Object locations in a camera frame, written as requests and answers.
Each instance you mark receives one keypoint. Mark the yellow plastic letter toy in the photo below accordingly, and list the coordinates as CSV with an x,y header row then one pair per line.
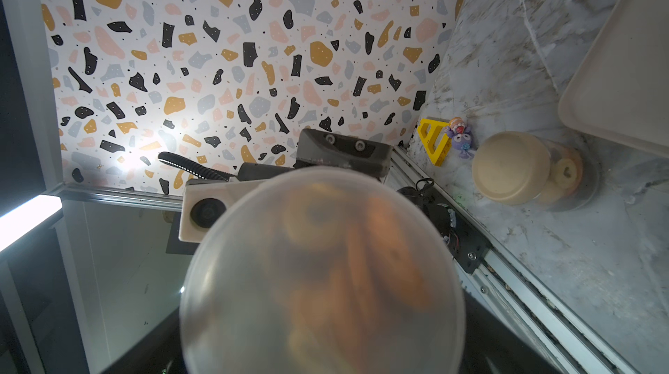
x,y
433,136

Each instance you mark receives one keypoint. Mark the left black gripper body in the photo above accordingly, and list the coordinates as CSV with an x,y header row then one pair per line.
x,y
321,148

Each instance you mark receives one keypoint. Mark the clear plastic cookie jar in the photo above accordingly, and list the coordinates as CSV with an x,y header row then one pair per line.
x,y
322,270

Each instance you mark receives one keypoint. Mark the beige rectangular tray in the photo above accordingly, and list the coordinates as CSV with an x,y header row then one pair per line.
x,y
620,91

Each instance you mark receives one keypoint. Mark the cookie jar with beige lid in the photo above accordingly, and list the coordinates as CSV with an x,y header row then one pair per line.
x,y
519,169

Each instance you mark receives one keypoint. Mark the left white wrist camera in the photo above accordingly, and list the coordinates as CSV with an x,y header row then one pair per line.
x,y
204,202

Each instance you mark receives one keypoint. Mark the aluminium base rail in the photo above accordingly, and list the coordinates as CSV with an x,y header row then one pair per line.
x,y
514,322

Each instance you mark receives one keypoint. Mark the small purple toy figure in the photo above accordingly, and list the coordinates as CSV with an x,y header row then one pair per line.
x,y
461,138

